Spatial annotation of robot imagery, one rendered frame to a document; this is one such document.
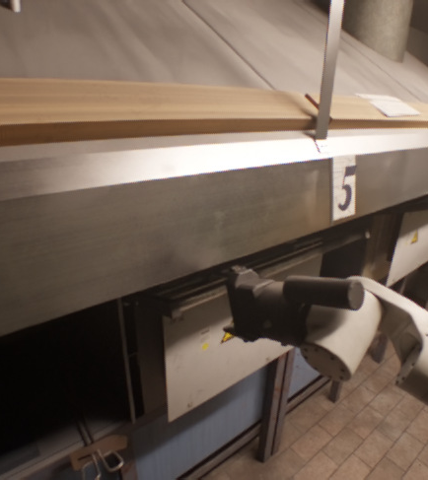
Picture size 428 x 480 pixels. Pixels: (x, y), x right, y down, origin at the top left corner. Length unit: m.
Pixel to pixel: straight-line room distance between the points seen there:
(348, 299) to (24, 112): 0.42
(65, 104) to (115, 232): 0.17
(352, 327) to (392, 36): 1.75
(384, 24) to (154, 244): 1.72
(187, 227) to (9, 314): 0.26
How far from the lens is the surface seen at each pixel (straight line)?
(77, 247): 0.43
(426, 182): 1.23
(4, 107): 0.46
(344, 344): 0.40
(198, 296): 0.66
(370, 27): 1.98
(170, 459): 1.55
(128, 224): 0.45
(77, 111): 0.47
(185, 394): 1.00
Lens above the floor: 1.74
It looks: 23 degrees down
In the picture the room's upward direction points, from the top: 1 degrees clockwise
